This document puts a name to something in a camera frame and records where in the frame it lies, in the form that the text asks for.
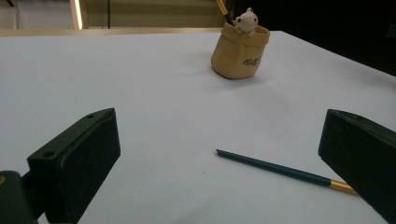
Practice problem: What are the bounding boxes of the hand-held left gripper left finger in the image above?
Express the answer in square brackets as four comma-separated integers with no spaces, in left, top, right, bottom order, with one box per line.
[26,107,121,224]

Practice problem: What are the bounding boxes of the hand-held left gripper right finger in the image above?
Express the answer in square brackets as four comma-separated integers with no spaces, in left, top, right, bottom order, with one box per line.
[318,108,396,224]

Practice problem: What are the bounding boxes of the dark green gold-banded pen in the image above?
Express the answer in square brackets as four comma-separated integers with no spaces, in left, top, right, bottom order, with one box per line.
[215,148,359,196]

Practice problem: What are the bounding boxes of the tan pen holder with bear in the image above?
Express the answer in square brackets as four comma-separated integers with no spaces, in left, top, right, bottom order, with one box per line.
[210,7,271,80]

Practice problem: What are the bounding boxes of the white table cover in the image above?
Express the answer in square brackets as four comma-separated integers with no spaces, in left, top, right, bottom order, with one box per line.
[0,30,396,224]

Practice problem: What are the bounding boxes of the wooden table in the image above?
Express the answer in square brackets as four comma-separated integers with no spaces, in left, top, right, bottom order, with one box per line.
[0,27,223,38]

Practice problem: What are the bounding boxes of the black wall cable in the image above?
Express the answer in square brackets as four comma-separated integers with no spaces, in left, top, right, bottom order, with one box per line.
[106,0,112,30]

